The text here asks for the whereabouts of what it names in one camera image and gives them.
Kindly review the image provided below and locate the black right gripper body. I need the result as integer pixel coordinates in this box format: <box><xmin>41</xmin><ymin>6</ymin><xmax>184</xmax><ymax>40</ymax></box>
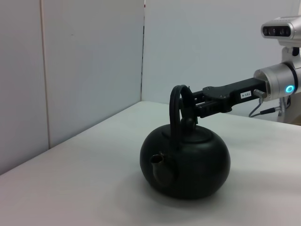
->
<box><xmin>202</xmin><ymin>78</ymin><xmax>269</xmax><ymax>114</ymax></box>

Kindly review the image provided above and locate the black round teapot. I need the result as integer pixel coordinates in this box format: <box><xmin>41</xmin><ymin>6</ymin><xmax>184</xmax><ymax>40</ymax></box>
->
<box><xmin>140</xmin><ymin>84</ymin><xmax>231</xmax><ymax>201</ymax></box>

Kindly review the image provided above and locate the right gripper cable with plug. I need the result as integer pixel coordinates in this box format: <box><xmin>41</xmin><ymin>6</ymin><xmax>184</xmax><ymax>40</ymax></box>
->
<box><xmin>249</xmin><ymin>89</ymin><xmax>277</xmax><ymax>118</ymax></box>

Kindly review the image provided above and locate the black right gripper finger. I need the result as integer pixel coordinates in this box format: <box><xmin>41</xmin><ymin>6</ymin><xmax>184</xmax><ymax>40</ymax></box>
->
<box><xmin>190</xmin><ymin>90</ymin><xmax>214</xmax><ymax>106</ymax></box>
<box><xmin>195</xmin><ymin>100</ymin><xmax>226</xmax><ymax>119</ymax></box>

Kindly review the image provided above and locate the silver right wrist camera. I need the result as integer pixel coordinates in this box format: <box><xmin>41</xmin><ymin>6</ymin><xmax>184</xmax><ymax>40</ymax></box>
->
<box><xmin>261</xmin><ymin>16</ymin><xmax>301</xmax><ymax>45</ymax></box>

